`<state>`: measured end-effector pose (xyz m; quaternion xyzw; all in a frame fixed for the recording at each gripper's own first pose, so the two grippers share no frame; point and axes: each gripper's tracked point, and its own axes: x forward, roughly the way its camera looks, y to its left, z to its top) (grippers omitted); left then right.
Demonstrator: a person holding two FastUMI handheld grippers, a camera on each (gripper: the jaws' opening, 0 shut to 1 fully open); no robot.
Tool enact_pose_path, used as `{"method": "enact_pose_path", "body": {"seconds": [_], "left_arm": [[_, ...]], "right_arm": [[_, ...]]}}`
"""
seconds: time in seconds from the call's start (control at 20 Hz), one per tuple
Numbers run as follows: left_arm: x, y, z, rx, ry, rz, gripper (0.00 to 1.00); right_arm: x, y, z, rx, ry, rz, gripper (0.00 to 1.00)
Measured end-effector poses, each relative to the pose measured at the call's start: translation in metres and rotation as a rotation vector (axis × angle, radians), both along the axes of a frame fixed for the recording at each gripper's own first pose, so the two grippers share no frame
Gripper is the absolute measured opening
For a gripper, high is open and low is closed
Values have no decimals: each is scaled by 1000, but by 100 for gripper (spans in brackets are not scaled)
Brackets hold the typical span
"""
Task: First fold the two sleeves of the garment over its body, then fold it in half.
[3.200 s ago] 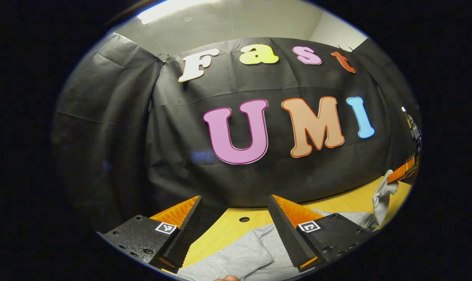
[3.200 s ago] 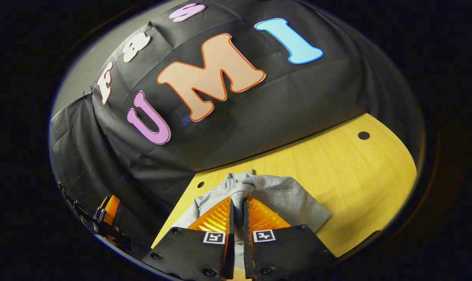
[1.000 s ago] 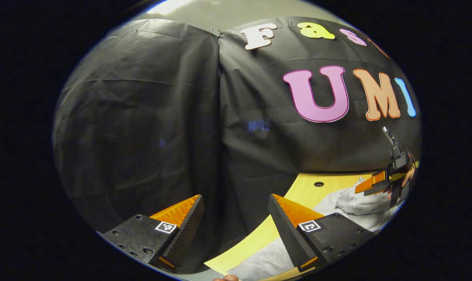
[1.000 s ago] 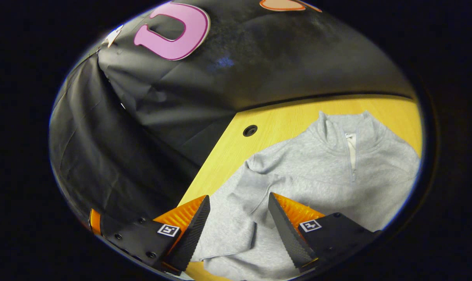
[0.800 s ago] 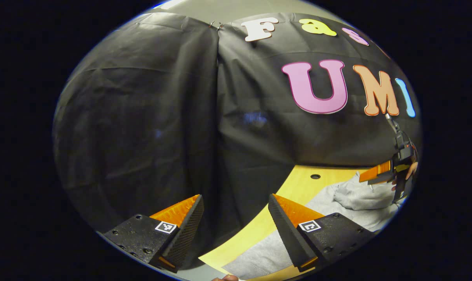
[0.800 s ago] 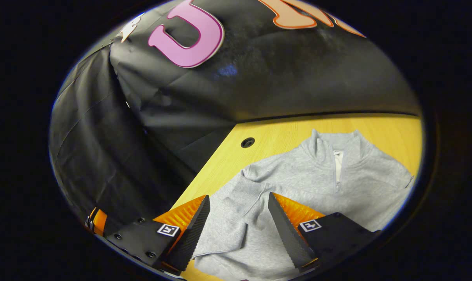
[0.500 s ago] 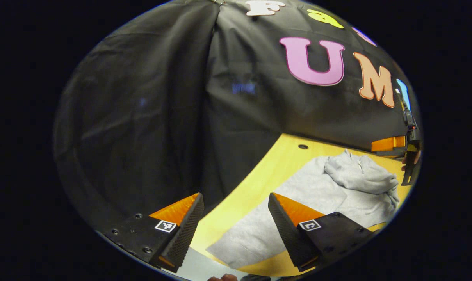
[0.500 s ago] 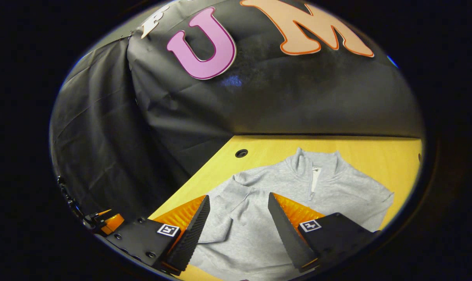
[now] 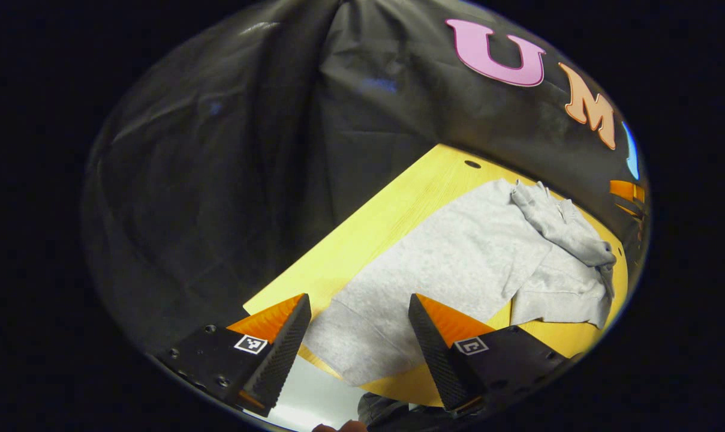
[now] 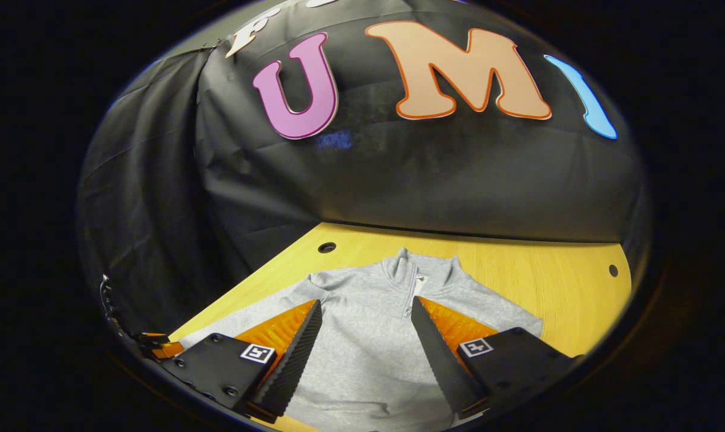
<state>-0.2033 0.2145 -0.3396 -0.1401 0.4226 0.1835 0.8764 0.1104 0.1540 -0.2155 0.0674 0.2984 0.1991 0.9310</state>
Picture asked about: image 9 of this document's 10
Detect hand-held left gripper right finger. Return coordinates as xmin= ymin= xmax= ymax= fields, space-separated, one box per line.
xmin=408 ymin=293 xmax=570 ymax=415

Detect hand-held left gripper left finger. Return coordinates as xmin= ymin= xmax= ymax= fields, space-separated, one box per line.
xmin=155 ymin=293 xmax=312 ymax=418

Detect grey zip-neck sweatshirt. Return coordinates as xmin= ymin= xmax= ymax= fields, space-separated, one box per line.
xmin=302 ymin=178 xmax=618 ymax=386

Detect black backdrop cloth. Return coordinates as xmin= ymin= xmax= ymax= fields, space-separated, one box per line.
xmin=80 ymin=0 xmax=649 ymax=355

